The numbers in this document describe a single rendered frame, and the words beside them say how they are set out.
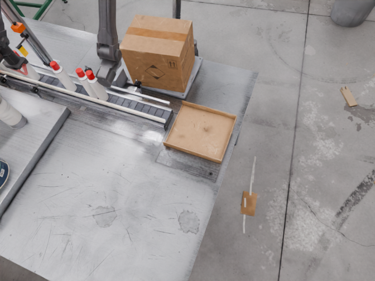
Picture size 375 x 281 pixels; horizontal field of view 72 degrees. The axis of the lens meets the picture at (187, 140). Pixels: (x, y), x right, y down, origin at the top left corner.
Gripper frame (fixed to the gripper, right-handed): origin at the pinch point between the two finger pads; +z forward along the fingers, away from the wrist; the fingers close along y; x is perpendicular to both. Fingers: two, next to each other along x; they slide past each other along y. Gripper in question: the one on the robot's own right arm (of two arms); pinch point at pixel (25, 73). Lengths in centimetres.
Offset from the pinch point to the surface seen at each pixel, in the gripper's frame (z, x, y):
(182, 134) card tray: 19, 0, 85
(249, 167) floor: 103, 28, 122
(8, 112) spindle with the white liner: 2.0, -22.4, 4.6
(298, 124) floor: 104, 79, 152
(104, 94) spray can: 8.8, 5.0, 40.2
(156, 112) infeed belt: 14, 6, 69
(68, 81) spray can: 5.6, 5.0, 19.8
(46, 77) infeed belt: 13.7, 8.2, -2.6
